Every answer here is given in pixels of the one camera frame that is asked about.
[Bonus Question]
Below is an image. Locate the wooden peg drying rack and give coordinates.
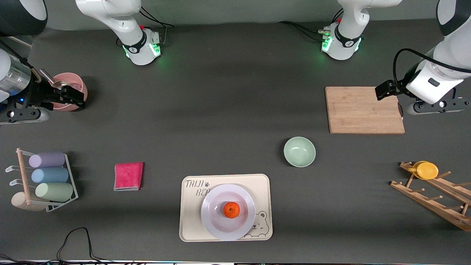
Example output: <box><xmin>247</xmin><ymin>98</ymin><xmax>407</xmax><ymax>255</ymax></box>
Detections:
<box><xmin>390</xmin><ymin>161</ymin><xmax>471</xmax><ymax>232</ymax></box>

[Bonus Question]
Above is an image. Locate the orange fruit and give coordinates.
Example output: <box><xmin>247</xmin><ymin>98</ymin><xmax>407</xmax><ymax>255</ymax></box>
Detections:
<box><xmin>223</xmin><ymin>202</ymin><xmax>240</xmax><ymax>219</ymax></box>

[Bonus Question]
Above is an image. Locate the pink folded cloth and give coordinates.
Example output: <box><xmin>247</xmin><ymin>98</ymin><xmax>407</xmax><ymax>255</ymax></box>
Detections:
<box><xmin>114</xmin><ymin>162</ymin><xmax>144</xmax><ymax>191</ymax></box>

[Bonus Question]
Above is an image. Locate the black right base cable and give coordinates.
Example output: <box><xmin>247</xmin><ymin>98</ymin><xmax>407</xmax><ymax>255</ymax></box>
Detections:
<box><xmin>138</xmin><ymin>4</ymin><xmax>175</xmax><ymax>46</ymax></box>

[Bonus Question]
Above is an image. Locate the beige cup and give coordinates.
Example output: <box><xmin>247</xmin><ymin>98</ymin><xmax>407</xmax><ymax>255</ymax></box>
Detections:
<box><xmin>11</xmin><ymin>192</ymin><xmax>46</xmax><ymax>212</ymax></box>

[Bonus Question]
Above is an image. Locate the white round plate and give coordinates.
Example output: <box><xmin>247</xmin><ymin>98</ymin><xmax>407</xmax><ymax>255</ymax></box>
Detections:
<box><xmin>201</xmin><ymin>184</ymin><xmax>256</xmax><ymax>241</ymax></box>

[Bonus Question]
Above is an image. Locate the green cup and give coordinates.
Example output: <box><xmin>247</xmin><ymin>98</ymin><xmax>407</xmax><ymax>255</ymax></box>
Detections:
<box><xmin>35</xmin><ymin>183</ymin><xmax>74</xmax><ymax>202</ymax></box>

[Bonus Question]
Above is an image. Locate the white wire cup rack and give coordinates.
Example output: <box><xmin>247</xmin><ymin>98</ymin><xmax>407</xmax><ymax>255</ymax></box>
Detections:
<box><xmin>5</xmin><ymin>148</ymin><xmax>79</xmax><ymax>213</ymax></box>

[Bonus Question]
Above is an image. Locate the black base cable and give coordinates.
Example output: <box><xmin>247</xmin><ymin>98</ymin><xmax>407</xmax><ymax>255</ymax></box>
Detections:
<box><xmin>278</xmin><ymin>21</ymin><xmax>326</xmax><ymax>41</ymax></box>
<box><xmin>138</xmin><ymin>4</ymin><xmax>175</xmax><ymax>46</ymax></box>

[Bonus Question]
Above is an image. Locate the blue cup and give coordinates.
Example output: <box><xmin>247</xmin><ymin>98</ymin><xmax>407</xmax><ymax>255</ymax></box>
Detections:
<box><xmin>31</xmin><ymin>167</ymin><xmax>69</xmax><ymax>184</ymax></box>

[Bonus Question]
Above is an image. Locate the pink bowl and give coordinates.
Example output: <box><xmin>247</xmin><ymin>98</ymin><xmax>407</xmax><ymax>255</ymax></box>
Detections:
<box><xmin>50</xmin><ymin>73</ymin><xmax>88</xmax><ymax>112</ymax></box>

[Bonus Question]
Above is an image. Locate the wooden cutting board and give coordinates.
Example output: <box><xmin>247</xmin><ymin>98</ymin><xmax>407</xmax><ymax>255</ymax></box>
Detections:
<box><xmin>325</xmin><ymin>86</ymin><xmax>406</xmax><ymax>134</ymax></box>

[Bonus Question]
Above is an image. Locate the purple cup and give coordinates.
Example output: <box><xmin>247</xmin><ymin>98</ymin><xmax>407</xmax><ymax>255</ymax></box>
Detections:
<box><xmin>29</xmin><ymin>152</ymin><xmax>66</xmax><ymax>169</ymax></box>

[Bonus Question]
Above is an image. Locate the black cable on table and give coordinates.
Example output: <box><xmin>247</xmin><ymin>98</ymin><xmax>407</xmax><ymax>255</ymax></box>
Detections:
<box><xmin>0</xmin><ymin>227</ymin><xmax>122</xmax><ymax>265</ymax></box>

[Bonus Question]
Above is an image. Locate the yellow cup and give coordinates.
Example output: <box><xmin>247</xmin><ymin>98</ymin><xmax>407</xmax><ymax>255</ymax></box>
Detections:
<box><xmin>412</xmin><ymin>161</ymin><xmax>439</xmax><ymax>180</ymax></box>

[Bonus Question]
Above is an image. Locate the black left base cable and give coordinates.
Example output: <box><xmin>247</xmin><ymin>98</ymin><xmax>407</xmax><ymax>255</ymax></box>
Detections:
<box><xmin>278</xmin><ymin>21</ymin><xmax>326</xmax><ymax>41</ymax></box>

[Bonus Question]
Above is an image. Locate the beige bear print tray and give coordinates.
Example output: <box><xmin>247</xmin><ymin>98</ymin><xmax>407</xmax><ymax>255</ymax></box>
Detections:
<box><xmin>179</xmin><ymin>174</ymin><xmax>273</xmax><ymax>242</ymax></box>

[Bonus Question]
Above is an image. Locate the light green bowl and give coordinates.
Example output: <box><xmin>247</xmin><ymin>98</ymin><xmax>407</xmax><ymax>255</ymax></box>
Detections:
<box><xmin>283</xmin><ymin>137</ymin><xmax>316</xmax><ymax>168</ymax></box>

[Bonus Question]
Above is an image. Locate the metal scoop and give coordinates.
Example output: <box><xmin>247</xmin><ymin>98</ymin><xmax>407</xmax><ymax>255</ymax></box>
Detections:
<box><xmin>40</xmin><ymin>69</ymin><xmax>74</xmax><ymax>89</ymax></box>

